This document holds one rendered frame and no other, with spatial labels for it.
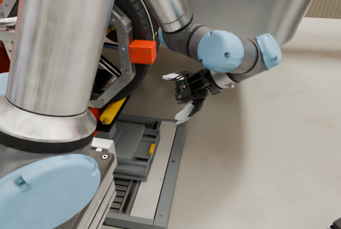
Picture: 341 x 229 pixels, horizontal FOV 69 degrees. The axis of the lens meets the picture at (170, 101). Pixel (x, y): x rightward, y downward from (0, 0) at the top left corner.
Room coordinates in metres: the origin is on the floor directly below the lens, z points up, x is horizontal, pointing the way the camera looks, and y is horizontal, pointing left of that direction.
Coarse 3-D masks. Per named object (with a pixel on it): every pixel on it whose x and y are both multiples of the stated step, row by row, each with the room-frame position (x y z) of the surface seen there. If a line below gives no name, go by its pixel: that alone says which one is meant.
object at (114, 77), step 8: (112, 48) 1.01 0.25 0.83; (104, 64) 1.03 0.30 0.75; (112, 64) 1.03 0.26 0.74; (96, 72) 1.21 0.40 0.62; (104, 72) 1.21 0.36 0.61; (112, 72) 1.02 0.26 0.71; (120, 72) 1.02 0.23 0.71; (96, 80) 1.05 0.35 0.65; (104, 80) 1.11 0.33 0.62; (112, 80) 1.06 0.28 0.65; (96, 88) 1.03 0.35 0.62; (104, 88) 1.01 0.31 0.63
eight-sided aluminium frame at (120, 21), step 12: (12, 0) 0.97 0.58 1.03; (0, 12) 0.98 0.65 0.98; (12, 12) 0.99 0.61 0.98; (120, 12) 0.94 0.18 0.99; (120, 24) 0.89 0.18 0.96; (120, 36) 0.90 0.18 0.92; (120, 48) 0.90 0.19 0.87; (120, 60) 0.90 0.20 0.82; (132, 72) 0.91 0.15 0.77; (120, 84) 0.90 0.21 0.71; (96, 96) 0.96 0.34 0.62; (108, 96) 0.91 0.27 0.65
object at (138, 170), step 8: (144, 136) 1.19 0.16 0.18; (152, 136) 1.19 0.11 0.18; (144, 144) 1.15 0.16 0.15; (152, 144) 1.11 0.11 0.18; (136, 152) 1.08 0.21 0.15; (144, 152) 1.08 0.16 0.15; (152, 152) 1.05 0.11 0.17; (136, 160) 0.99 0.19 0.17; (144, 160) 0.98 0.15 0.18; (152, 160) 1.04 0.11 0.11; (120, 168) 0.94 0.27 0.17; (128, 168) 0.96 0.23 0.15; (136, 168) 0.96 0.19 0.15; (144, 168) 0.96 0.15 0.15; (120, 176) 0.93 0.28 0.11; (128, 176) 0.93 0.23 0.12; (136, 176) 0.92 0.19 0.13; (144, 176) 0.91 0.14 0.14
